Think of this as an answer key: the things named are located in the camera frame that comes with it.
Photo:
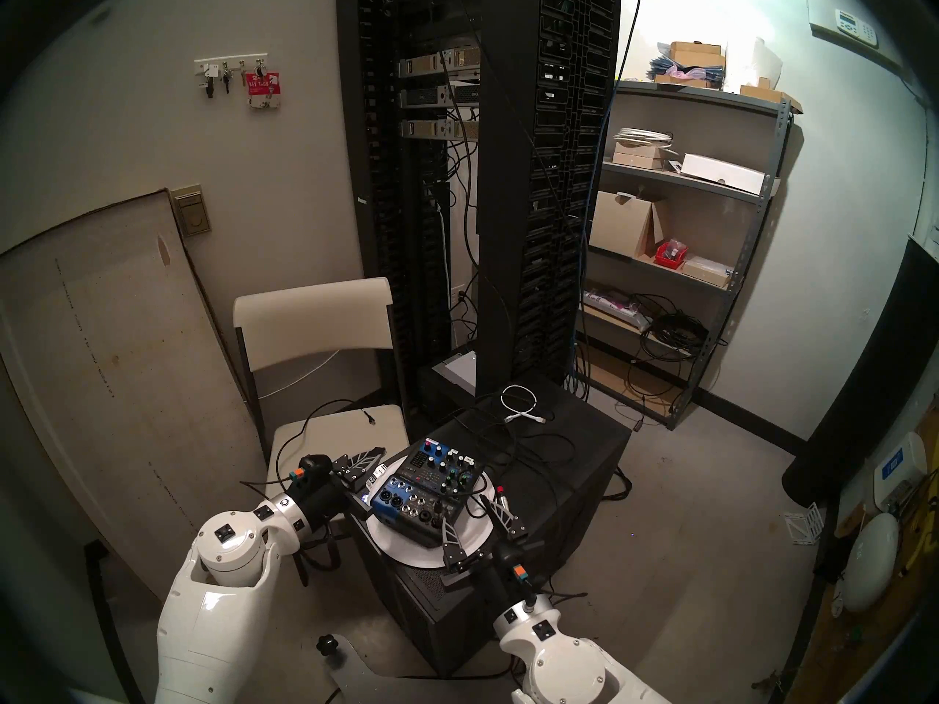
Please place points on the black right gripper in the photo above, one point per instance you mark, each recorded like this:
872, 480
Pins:
495, 563

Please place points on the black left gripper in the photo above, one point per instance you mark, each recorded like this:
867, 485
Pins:
323, 493

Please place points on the blue black audio mixer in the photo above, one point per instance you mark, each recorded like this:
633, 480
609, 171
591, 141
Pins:
429, 490

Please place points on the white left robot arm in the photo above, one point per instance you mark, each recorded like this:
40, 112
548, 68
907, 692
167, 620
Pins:
227, 563

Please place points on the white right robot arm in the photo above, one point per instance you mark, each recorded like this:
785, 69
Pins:
565, 658

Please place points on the white round plate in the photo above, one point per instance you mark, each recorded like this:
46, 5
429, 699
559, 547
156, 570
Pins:
411, 552

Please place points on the black speaker cabinet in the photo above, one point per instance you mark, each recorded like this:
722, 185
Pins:
594, 449

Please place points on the grey flat rack device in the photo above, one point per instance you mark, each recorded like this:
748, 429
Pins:
456, 369

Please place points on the black round knob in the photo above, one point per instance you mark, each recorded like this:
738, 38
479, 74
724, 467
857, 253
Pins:
328, 645

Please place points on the beige folding chair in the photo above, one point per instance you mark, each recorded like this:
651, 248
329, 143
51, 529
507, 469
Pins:
312, 321

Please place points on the pink white package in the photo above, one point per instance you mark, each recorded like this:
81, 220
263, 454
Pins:
615, 306

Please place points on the large grey cardboard sheet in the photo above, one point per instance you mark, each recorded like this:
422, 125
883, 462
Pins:
110, 358

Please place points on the black server rack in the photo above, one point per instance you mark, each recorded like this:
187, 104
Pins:
510, 196

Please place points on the open tan cardboard box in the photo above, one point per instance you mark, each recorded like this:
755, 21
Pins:
616, 226

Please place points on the small red parts bin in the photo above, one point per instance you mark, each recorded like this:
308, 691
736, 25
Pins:
670, 255

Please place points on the beige flat box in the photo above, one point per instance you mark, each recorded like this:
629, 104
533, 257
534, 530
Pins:
706, 271

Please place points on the beige rack unit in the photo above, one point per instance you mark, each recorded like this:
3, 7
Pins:
440, 129
440, 62

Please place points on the white dome device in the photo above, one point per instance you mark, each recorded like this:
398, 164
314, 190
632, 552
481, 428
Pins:
869, 563

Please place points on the black rack server unit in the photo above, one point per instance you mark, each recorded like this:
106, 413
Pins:
440, 96

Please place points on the small tan box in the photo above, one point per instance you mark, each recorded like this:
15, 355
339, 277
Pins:
637, 158

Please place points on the red key tag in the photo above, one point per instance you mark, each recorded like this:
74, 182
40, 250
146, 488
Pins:
262, 88

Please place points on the tall black panel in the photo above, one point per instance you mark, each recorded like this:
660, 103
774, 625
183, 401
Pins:
873, 394

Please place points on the white device blue label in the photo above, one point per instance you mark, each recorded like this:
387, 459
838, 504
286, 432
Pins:
896, 469

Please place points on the white flat box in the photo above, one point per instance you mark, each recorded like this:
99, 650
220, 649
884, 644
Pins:
722, 173

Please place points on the white key hook rack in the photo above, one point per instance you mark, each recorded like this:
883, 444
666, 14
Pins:
231, 61

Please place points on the grey metal shelf unit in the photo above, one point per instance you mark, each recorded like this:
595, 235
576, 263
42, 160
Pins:
704, 94

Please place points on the pile of plastic bags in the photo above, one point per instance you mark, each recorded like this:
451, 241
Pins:
678, 74

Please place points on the small open cardboard box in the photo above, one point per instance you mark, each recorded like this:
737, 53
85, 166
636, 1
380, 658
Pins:
766, 97

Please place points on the brown cardboard box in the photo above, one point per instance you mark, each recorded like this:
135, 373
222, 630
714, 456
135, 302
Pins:
697, 54

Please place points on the white plastic bag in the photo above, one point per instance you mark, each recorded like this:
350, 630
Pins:
752, 61

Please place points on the white Sonitrol alarm cabinet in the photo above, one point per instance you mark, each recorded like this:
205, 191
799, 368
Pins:
823, 6

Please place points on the beige wall switch plate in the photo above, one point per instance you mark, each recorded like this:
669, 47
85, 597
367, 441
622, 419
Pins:
192, 215

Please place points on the white lattice bracket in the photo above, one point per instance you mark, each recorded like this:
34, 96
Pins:
803, 525

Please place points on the plywood wall board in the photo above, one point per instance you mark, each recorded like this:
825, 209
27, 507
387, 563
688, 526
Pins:
873, 636

